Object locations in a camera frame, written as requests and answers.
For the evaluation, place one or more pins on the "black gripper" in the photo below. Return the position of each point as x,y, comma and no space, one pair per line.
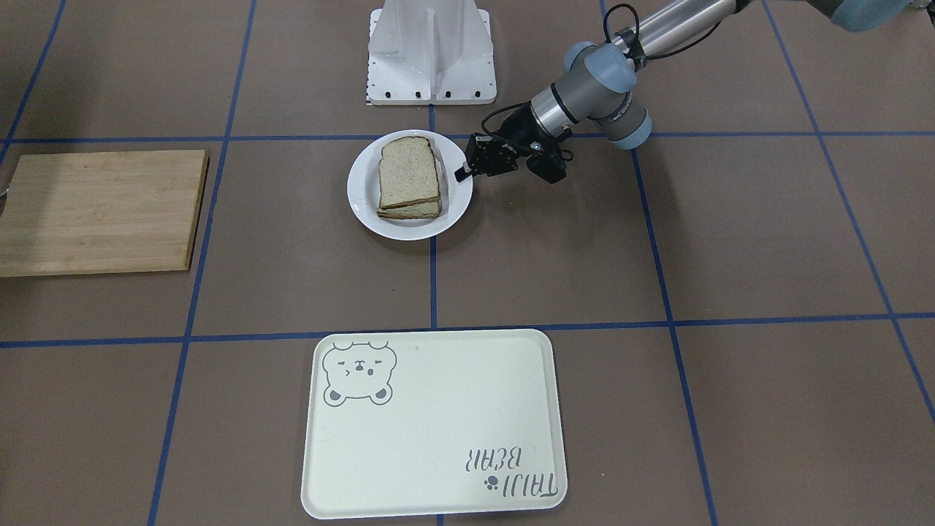
520,134

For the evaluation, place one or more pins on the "bread slice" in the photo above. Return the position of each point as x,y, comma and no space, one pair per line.
408,189
409,147

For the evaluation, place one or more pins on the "white round plate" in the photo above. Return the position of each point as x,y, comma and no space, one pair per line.
362,190

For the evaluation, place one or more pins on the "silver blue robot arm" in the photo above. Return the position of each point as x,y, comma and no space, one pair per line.
596,86

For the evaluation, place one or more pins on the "cream bear serving tray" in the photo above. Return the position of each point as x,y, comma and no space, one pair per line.
433,423

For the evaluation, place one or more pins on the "brown paper table cover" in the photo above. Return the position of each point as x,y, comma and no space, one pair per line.
741,310

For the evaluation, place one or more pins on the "bamboo cutting board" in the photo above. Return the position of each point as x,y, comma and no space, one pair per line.
102,212

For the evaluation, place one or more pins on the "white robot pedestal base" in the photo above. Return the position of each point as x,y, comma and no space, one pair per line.
430,52

